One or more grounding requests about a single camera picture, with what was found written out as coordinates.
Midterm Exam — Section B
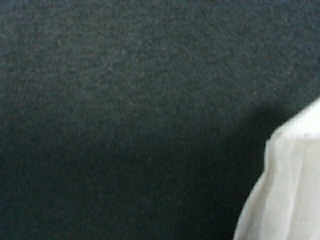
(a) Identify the tea bag with yellow tag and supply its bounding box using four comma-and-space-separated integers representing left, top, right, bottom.
233, 100, 320, 240

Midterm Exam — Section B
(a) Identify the black tablecloth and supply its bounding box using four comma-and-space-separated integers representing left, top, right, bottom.
0, 0, 320, 240

